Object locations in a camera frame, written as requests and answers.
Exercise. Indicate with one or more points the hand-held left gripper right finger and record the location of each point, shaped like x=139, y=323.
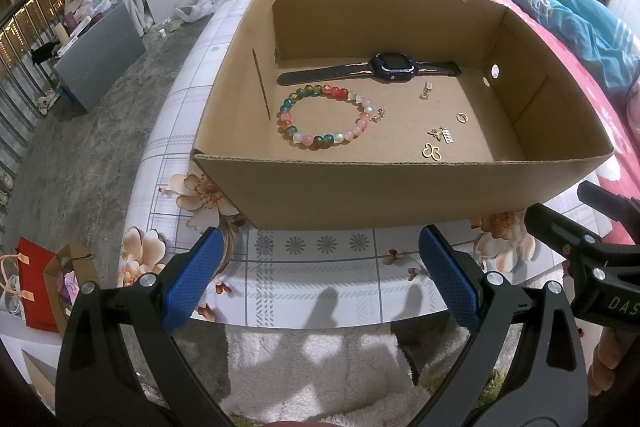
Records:
x=450, y=277

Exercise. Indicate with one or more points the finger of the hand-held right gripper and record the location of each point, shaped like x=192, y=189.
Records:
x=565, y=232
x=600, y=198

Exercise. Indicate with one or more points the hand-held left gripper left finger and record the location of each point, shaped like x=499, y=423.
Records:
x=192, y=277

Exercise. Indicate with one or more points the gold clover charm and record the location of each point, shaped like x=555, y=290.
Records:
x=427, y=151

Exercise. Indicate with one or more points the cardboard box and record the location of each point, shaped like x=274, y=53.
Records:
x=350, y=192

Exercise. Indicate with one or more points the rectangular gold charm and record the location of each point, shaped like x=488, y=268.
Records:
x=449, y=137

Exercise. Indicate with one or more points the gold butterfly charm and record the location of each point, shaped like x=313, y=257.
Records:
x=437, y=133

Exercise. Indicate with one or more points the small gold charm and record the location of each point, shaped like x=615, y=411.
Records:
x=378, y=115

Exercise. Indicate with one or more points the gold earring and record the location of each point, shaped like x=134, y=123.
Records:
x=425, y=90

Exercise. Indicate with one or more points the dark blue smartwatch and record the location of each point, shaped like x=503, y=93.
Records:
x=392, y=66

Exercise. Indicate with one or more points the person's right hand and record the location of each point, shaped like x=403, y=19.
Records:
x=607, y=357

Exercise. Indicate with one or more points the floral tablecloth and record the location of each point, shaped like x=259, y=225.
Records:
x=325, y=277

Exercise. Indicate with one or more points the brown paper bag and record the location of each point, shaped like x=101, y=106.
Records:
x=57, y=267

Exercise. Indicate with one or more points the white fluffy rug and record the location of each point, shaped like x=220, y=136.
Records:
x=310, y=372

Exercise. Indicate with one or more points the red gift bag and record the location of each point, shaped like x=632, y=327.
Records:
x=35, y=292

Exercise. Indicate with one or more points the blue printed blanket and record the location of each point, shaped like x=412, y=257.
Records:
x=575, y=22

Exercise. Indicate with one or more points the grey flat box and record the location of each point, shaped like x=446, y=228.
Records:
x=100, y=62

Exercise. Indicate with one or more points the metal railing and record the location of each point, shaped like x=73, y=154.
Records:
x=20, y=57

